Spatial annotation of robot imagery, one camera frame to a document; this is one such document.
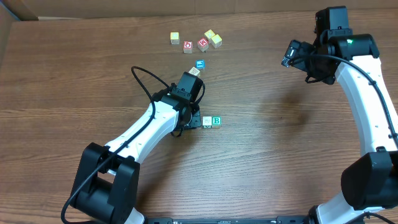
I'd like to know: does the yellow block letter G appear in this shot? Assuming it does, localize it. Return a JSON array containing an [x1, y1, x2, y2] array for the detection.
[[204, 29, 215, 42]]

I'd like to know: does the red block letter M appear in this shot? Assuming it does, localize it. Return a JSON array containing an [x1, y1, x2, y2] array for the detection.
[[197, 38, 209, 52]]

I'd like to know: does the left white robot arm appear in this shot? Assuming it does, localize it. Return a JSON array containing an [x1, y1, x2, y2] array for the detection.
[[65, 72, 205, 223]]

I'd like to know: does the natural block letter W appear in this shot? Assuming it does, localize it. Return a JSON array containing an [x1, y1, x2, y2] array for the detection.
[[188, 67, 200, 77]]

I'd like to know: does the yellow block letter C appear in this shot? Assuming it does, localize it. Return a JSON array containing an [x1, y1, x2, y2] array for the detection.
[[211, 34, 223, 49]]

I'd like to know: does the natural block swirl picture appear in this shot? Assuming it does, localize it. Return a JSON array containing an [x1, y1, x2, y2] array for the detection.
[[202, 116, 212, 128]]

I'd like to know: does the yellow block far left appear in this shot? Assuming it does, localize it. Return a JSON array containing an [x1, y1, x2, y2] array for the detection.
[[170, 32, 180, 45]]

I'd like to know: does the red block letter O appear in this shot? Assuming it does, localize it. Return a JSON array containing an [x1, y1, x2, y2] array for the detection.
[[183, 41, 193, 54]]

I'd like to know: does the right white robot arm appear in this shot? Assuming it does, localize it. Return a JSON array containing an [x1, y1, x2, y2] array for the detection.
[[282, 6, 397, 223]]

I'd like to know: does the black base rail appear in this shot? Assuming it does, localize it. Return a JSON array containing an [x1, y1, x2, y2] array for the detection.
[[144, 215, 315, 224]]

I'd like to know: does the green block letter B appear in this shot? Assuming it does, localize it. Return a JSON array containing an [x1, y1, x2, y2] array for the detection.
[[211, 116, 222, 128]]

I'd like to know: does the blue block letter L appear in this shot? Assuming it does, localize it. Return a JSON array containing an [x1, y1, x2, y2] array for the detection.
[[195, 60, 206, 70]]

